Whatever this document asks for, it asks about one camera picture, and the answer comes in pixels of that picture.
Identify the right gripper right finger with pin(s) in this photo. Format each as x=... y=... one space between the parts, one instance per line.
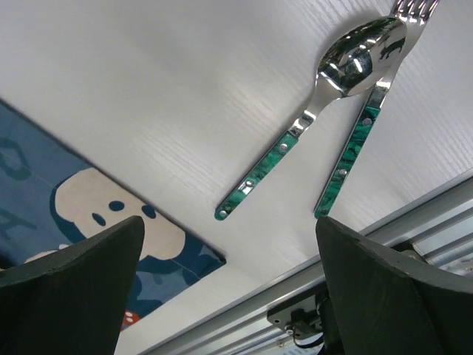
x=385 y=302

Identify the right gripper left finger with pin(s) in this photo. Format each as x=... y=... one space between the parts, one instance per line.
x=72 y=301

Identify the blue cartoon placemat cloth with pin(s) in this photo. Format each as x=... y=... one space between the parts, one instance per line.
x=52 y=199

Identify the green handled spoon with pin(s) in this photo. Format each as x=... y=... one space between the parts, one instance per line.
x=351 y=65

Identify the green handled fork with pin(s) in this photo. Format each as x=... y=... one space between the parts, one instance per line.
x=415 y=15

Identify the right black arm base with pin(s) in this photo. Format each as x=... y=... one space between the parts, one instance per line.
x=299 y=317

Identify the aluminium front rail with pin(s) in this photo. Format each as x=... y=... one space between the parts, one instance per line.
x=435 y=229

